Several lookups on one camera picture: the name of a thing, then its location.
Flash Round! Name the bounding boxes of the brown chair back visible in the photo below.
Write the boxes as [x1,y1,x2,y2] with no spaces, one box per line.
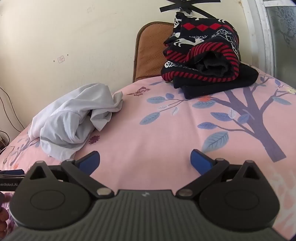
[132,22,177,83]

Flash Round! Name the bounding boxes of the white charging cable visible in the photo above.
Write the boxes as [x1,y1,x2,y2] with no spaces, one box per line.
[0,148,13,165]

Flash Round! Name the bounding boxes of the white garment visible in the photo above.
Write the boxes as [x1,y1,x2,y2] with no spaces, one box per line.
[28,83,124,161]

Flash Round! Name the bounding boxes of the pink floral bed sheet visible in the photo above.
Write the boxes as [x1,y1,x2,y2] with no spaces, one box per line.
[0,70,296,241]

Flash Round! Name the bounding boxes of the black red patterned sweater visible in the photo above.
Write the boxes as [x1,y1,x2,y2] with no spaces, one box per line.
[161,11,242,83]

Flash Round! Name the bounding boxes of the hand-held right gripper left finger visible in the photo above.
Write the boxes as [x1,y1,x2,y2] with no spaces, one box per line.
[25,151,115,199]

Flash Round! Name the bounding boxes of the thin black cable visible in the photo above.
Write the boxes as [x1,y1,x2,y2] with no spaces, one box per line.
[0,87,25,132]

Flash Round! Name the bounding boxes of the black tape strips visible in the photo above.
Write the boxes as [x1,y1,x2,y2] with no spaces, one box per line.
[159,0,215,18]

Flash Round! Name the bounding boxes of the folded black garment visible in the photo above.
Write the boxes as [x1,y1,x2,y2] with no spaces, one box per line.
[173,62,259,100]

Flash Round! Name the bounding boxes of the white framed window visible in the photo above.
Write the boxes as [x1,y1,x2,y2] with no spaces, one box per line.
[240,0,296,80]

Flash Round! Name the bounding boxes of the person's left hand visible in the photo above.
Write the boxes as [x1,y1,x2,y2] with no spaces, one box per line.
[0,204,10,235]

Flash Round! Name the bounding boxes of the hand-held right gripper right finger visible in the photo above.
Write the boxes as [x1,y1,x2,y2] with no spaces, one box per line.
[176,149,266,200]

